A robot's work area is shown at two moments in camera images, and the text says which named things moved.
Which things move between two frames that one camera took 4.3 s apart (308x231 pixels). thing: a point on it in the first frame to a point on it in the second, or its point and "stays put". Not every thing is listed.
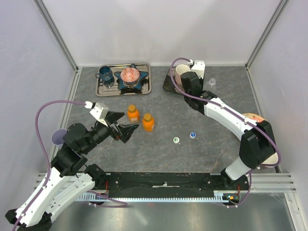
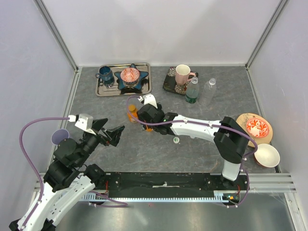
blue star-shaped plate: x=142 y=74 stays put
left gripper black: x=125 y=130 to x=114 y=134
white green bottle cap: x=176 y=140 stays put
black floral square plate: x=168 y=84 stays put
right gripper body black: x=201 y=83 to x=160 y=109
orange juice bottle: x=133 y=114 stays put
